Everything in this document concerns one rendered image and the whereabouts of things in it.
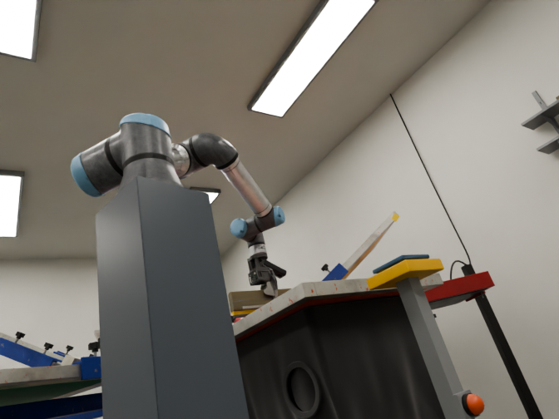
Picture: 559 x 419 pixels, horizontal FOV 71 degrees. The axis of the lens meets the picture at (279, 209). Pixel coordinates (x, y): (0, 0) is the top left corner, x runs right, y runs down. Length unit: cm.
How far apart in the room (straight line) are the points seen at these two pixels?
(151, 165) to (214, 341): 40
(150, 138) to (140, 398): 54
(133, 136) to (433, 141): 293
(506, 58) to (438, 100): 56
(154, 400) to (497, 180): 290
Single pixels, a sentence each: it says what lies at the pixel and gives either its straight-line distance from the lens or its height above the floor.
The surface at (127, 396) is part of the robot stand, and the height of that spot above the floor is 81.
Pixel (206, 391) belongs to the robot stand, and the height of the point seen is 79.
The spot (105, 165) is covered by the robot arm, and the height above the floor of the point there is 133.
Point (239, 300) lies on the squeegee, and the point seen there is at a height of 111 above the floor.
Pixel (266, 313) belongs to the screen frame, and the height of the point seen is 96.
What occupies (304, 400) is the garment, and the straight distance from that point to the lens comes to 118.
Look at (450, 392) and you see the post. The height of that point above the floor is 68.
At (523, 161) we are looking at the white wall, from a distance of 320.
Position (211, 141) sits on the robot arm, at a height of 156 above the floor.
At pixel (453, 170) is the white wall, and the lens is 343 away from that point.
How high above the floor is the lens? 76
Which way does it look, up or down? 25 degrees up
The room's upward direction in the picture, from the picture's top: 15 degrees counter-clockwise
